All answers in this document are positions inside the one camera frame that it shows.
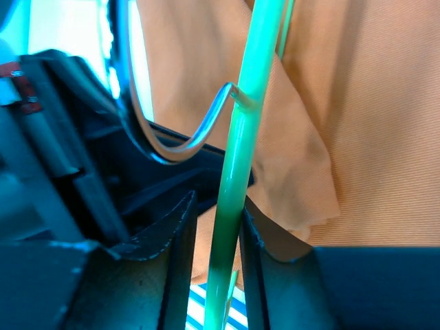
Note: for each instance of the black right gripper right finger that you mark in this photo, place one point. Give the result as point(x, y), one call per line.
point(290, 284)

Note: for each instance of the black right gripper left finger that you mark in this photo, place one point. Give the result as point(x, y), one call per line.
point(141, 284)

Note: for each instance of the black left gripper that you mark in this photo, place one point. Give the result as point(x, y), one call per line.
point(111, 188)

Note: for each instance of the orange trousers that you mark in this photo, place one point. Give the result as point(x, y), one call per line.
point(348, 146)

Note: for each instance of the green plastic hanger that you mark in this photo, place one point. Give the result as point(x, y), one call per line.
point(248, 95)

